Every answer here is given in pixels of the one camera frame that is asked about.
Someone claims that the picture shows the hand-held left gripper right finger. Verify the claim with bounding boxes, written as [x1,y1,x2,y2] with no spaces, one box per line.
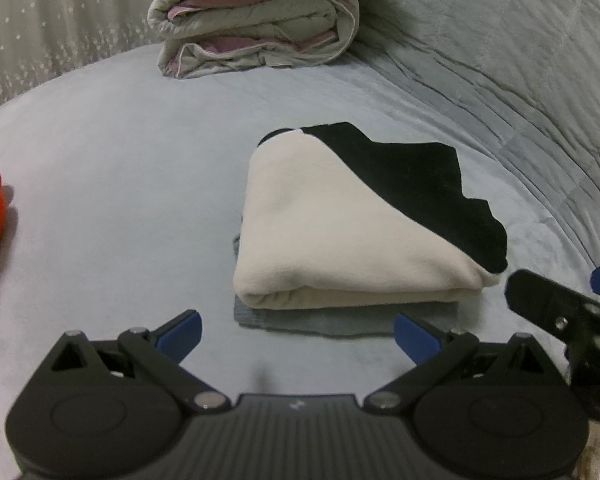
[362,312,566,415]

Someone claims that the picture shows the grey quilted blanket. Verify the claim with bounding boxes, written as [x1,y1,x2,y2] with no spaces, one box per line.
[350,0,600,281]

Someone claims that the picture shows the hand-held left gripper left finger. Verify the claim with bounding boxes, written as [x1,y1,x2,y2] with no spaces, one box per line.
[50,310,233,415]

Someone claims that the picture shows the cream sweatshirt with black sleeves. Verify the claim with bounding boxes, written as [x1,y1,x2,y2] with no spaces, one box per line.
[232,121,510,310]

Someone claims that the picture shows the grey sweater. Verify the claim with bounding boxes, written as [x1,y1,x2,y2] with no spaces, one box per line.
[232,220,461,337]

